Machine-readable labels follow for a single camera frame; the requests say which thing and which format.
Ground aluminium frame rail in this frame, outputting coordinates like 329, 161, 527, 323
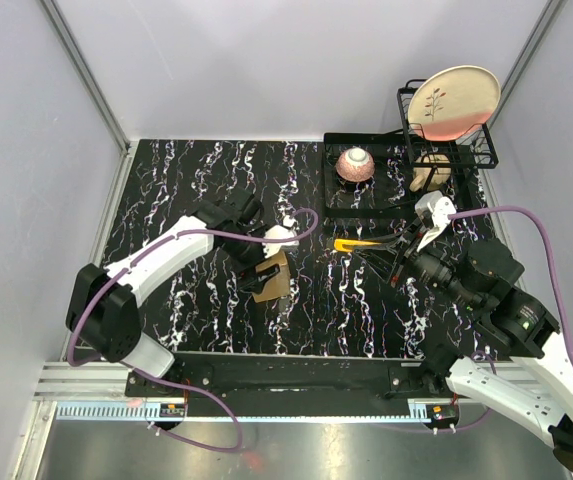
38, 0, 133, 154

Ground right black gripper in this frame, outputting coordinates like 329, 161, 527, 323
352, 215, 482, 310

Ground black wire dish rack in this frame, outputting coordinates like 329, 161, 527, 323
321, 79, 499, 219

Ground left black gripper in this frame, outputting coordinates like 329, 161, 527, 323
221, 225, 280, 293

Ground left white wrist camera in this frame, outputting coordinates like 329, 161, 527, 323
262, 216, 299, 259

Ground beige ceramic mug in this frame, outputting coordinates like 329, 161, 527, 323
409, 154, 452, 192

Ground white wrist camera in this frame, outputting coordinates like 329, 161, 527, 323
414, 191, 457, 252
262, 216, 299, 259

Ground purple cable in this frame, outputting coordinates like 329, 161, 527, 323
375, 205, 573, 434
65, 207, 320, 454

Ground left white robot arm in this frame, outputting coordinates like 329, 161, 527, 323
65, 191, 294, 396

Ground pink patterned bowl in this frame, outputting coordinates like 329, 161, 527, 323
335, 147, 375, 183

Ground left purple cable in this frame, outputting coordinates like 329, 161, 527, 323
65, 207, 320, 454

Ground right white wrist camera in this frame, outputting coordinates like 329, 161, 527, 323
414, 191, 457, 252

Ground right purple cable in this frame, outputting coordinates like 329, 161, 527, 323
375, 205, 573, 434

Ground brown cardboard express box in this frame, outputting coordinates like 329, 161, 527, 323
253, 251, 291, 303

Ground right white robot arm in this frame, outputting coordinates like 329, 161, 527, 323
351, 228, 573, 473

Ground cream pink plate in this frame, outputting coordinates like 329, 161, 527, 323
406, 65, 501, 141

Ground yellow black utility knife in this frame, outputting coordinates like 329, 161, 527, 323
333, 238, 379, 252

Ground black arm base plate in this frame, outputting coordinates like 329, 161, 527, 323
124, 349, 482, 401

